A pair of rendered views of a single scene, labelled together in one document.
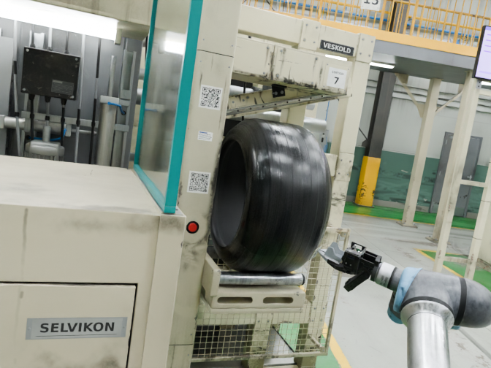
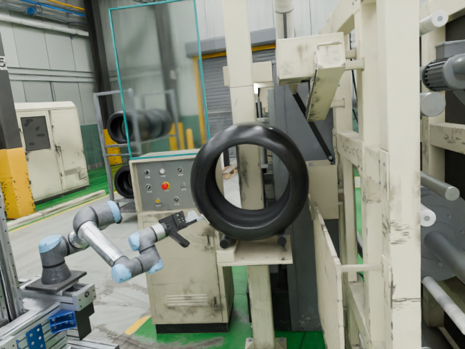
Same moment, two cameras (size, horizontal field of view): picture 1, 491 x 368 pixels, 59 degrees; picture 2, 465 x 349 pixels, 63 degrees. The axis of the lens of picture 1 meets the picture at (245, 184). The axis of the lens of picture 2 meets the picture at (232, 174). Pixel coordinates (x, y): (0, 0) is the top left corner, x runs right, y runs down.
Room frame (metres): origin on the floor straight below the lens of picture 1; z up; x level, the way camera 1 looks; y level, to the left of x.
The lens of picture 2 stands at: (2.48, -1.78, 1.56)
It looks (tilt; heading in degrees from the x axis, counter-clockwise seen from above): 10 degrees down; 118
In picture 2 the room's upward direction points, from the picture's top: 6 degrees counter-clockwise
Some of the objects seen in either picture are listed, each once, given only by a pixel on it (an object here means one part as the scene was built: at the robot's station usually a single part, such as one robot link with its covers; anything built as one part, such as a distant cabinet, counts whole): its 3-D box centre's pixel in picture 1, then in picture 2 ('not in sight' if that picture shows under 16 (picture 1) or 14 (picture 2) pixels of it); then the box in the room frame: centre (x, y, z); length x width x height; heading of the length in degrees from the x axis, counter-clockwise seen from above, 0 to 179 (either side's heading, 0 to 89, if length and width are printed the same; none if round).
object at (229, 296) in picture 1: (256, 295); (230, 243); (1.51, -0.10, 0.84); 0.36 x 0.09 x 0.06; 111
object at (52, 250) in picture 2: not in sight; (52, 249); (0.65, -0.52, 0.88); 0.13 x 0.12 x 0.14; 76
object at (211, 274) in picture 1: (202, 263); not in sight; (1.58, 0.12, 0.90); 0.40 x 0.03 x 0.10; 21
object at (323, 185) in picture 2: not in sight; (321, 188); (1.92, 0.29, 1.05); 0.20 x 0.15 x 0.30; 111
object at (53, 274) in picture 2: not in sight; (55, 269); (0.64, -0.53, 0.77); 0.15 x 0.15 x 0.10
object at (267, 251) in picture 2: (242, 290); (256, 248); (1.64, -0.05, 0.80); 0.37 x 0.36 x 0.02; 21
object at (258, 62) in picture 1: (277, 68); (304, 64); (1.97, -0.06, 1.71); 0.61 x 0.25 x 0.15; 111
